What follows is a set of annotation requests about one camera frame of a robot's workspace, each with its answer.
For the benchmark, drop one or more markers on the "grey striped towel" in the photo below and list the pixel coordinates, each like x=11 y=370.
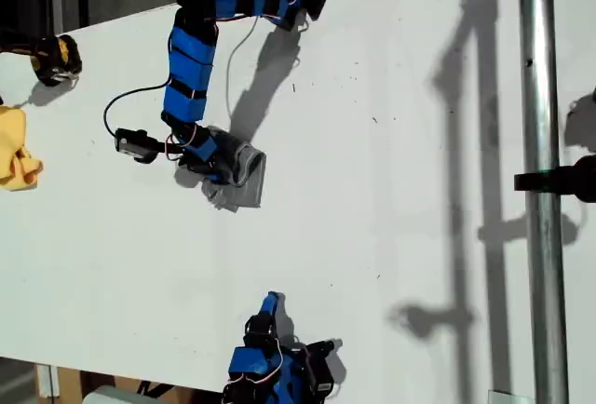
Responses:
x=249 y=185

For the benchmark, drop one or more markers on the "white plastic box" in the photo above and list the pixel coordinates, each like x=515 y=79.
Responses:
x=109 y=395

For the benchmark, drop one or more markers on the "black yellow table clamp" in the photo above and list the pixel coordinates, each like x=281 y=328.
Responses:
x=56 y=62

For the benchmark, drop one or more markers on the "yellow cloth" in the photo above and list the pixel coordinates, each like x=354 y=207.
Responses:
x=11 y=152

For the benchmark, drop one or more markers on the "brown cardboard box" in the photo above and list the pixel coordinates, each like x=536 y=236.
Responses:
x=70 y=383

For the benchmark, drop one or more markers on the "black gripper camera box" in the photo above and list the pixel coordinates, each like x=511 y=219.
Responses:
x=321 y=369
x=132 y=145

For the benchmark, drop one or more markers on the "white table leg bracket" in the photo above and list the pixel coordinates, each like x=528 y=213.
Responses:
x=46 y=378

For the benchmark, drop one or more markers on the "steel post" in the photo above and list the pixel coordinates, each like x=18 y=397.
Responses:
x=542 y=283

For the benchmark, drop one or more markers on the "black post clamp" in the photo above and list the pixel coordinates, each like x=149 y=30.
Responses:
x=559 y=183

